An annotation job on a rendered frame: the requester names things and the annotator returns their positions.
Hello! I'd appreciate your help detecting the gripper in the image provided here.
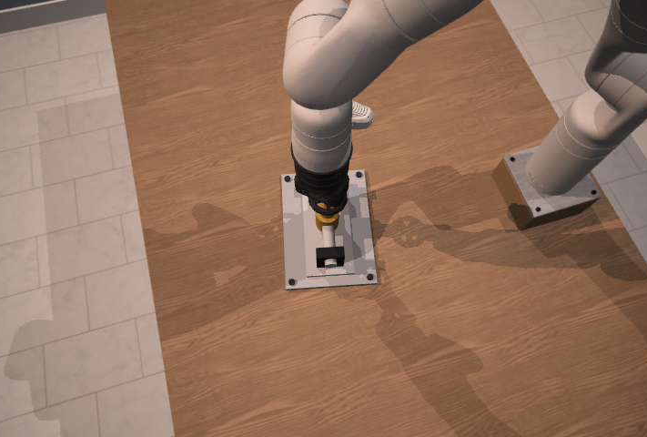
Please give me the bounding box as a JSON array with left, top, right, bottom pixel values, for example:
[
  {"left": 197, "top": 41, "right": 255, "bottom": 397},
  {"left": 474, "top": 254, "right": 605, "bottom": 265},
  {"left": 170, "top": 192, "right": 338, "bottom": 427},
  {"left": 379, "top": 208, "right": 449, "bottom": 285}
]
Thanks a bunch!
[{"left": 291, "top": 100, "right": 374, "bottom": 208}]

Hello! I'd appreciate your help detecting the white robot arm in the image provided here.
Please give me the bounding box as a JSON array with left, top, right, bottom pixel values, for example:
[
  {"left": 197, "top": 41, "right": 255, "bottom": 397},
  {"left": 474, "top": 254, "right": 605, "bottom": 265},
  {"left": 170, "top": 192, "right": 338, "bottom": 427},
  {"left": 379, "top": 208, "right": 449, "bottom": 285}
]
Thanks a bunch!
[{"left": 283, "top": 0, "right": 647, "bottom": 196}]

